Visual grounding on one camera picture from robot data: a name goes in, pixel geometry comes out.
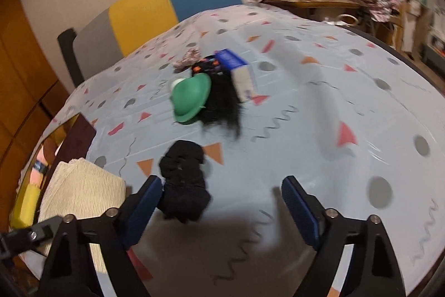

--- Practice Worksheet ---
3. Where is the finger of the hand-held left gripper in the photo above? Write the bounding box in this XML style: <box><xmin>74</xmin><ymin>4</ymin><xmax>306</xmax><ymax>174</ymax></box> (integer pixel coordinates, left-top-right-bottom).
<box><xmin>0</xmin><ymin>216</ymin><xmax>63</xmax><ymax>257</ymax></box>

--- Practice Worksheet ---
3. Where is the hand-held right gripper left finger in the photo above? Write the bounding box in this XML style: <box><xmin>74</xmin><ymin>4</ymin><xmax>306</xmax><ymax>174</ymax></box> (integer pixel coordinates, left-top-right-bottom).
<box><xmin>36</xmin><ymin>175</ymin><xmax>164</xmax><ymax>297</ymax></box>

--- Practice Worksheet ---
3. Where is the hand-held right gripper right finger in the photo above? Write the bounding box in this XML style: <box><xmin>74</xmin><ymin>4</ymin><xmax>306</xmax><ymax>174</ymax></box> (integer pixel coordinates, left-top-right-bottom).
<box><xmin>281</xmin><ymin>175</ymin><xmax>407</xmax><ymax>297</ymax></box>

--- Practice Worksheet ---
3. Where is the yellow and green sponge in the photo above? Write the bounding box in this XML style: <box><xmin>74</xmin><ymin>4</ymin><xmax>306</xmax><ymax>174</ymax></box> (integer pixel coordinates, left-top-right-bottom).
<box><xmin>10</xmin><ymin>184</ymin><xmax>44</xmax><ymax>230</ymax></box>

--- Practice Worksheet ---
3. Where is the black scrunchie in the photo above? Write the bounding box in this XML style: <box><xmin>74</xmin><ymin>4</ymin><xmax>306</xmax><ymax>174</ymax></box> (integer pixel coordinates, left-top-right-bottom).
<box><xmin>159</xmin><ymin>140</ymin><xmax>211</xmax><ymax>224</ymax></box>

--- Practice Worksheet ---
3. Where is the pink towel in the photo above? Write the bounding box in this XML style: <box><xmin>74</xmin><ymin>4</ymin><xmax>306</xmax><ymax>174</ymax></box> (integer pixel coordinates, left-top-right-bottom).
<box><xmin>29</xmin><ymin>144</ymin><xmax>53</xmax><ymax>186</ymax></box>

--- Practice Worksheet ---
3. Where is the cream ribbed cloth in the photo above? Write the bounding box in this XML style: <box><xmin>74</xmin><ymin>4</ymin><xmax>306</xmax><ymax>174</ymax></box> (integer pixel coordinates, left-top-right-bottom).
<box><xmin>35</xmin><ymin>158</ymin><xmax>127</xmax><ymax>275</ymax></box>

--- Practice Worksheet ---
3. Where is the gold-lined tin box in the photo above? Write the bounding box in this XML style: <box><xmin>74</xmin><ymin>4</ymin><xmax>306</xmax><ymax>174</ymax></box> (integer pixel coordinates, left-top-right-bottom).
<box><xmin>10</xmin><ymin>112</ymin><xmax>97</xmax><ymax>231</ymax></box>

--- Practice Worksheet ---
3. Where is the black hair piece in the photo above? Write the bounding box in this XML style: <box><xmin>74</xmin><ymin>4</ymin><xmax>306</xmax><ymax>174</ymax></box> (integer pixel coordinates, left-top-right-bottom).
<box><xmin>202</xmin><ymin>55</ymin><xmax>244</xmax><ymax>139</ymax></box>

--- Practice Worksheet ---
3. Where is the blue tissue packet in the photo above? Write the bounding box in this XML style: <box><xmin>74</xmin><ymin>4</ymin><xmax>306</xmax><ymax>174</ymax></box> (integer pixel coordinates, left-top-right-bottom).
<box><xmin>215</xmin><ymin>48</ymin><xmax>259</xmax><ymax>101</ymax></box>

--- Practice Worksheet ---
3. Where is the colourful hair ties bundle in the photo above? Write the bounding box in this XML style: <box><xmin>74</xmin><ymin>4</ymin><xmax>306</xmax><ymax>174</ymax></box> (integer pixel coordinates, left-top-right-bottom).
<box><xmin>191</xmin><ymin>55</ymin><xmax>223</xmax><ymax>75</ymax></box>

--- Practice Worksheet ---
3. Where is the pink satin scrunchie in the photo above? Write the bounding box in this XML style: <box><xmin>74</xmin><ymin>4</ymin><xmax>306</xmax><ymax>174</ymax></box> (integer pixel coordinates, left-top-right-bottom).
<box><xmin>173</xmin><ymin>48</ymin><xmax>201</xmax><ymax>70</ymax></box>

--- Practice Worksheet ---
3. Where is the patterned plastic tablecloth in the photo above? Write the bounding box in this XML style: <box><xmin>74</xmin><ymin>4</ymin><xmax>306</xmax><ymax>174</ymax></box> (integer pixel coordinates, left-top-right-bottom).
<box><xmin>19</xmin><ymin>3</ymin><xmax>440</xmax><ymax>297</ymax></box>

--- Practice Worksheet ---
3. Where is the wooden cabinet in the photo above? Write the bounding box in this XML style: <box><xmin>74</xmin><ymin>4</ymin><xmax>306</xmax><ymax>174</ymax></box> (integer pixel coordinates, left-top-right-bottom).
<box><xmin>0</xmin><ymin>0</ymin><xmax>66</xmax><ymax>162</ymax></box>

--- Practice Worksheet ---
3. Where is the grey yellow blue chair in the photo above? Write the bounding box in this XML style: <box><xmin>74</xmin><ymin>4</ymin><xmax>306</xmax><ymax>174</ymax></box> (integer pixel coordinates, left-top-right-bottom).
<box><xmin>72</xmin><ymin>0</ymin><xmax>243</xmax><ymax>59</ymax></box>

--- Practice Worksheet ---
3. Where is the wooden side table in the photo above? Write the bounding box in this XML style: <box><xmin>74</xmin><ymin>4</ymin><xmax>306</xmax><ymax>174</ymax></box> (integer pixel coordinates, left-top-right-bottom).
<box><xmin>261</xmin><ymin>0</ymin><xmax>362</xmax><ymax>17</ymax></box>

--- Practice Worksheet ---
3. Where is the wooden shelf unit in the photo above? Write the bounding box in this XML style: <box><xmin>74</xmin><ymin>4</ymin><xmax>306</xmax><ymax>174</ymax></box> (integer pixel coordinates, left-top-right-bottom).
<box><xmin>396</xmin><ymin>0</ymin><xmax>423</xmax><ymax>54</ymax></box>

